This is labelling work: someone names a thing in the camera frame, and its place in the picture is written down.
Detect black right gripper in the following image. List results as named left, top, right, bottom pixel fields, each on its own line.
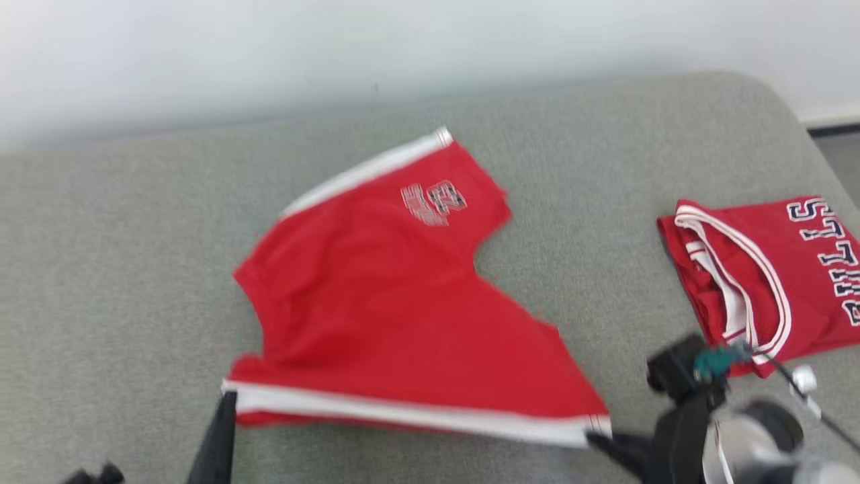
left=585, top=393, right=726, bottom=484

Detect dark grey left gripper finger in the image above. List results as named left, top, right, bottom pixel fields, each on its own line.
left=188, top=394, right=230, bottom=484
left=214, top=393, right=238, bottom=484

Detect red shorts with white stripes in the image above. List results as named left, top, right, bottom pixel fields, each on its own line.
left=220, top=126, right=613, bottom=450

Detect red Bulls shirt white sleeves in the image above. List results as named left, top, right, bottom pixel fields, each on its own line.
left=656, top=195, right=860, bottom=378

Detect white round table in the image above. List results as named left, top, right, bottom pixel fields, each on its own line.
left=0, top=71, right=860, bottom=484

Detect black baseboard strip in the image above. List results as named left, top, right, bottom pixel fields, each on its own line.
left=806, top=122, right=860, bottom=139

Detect teal plug right camera cable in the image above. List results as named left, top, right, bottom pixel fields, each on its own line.
left=692, top=339, right=860, bottom=451

